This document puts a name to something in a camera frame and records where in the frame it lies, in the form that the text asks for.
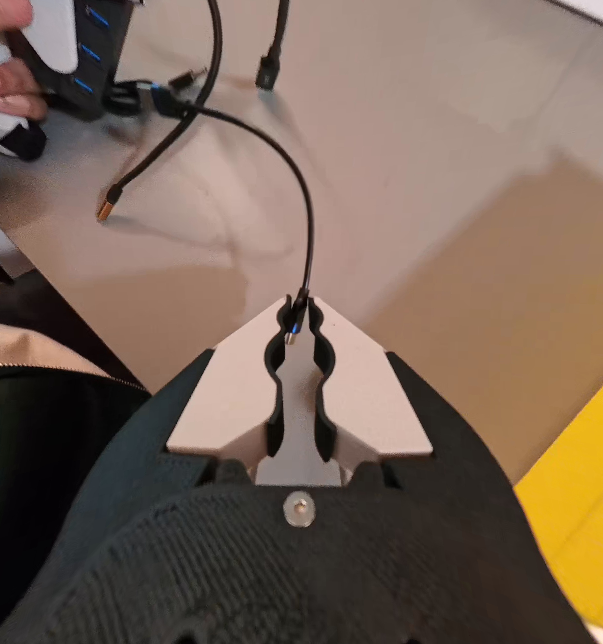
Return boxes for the grey braided cable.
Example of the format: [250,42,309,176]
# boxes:
[255,0,291,91]

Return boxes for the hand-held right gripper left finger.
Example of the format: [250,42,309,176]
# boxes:
[165,296,293,481]

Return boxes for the thick black hub cable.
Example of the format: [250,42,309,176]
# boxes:
[105,68,209,117]

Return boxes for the beige garment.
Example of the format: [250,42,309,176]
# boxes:
[0,319,112,378]

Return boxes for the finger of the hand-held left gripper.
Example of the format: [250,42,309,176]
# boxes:
[22,0,79,74]

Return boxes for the thin black cable blue plug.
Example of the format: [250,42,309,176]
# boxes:
[150,83,316,348]

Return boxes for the black cable orange plugs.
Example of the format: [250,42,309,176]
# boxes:
[96,0,224,222]

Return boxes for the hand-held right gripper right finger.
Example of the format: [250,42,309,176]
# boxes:
[307,296,434,481]

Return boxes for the person's left hand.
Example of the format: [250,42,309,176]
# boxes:
[0,0,49,122]

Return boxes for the yellow plastic bin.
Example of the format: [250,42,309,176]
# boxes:
[514,365,603,644]

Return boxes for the black USB hub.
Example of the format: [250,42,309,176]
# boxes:
[9,0,133,121]

